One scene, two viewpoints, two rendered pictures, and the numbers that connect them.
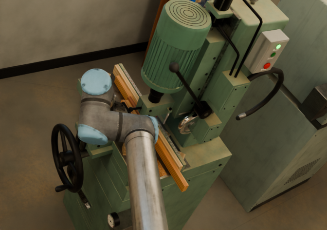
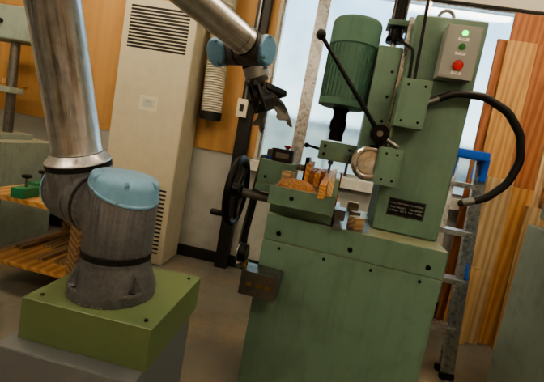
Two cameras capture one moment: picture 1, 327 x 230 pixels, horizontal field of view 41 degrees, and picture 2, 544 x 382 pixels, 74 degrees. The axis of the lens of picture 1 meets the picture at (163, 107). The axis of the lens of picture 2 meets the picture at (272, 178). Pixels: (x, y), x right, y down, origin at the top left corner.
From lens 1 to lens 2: 1.63 m
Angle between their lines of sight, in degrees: 62
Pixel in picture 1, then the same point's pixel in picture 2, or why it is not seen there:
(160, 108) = (339, 150)
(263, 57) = (446, 47)
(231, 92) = (403, 87)
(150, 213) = not seen: outside the picture
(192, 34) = (350, 19)
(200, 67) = (375, 80)
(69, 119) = not seen: hidden behind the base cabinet
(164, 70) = (329, 74)
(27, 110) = not seen: hidden behind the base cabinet
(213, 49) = (387, 57)
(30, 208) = (221, 345)
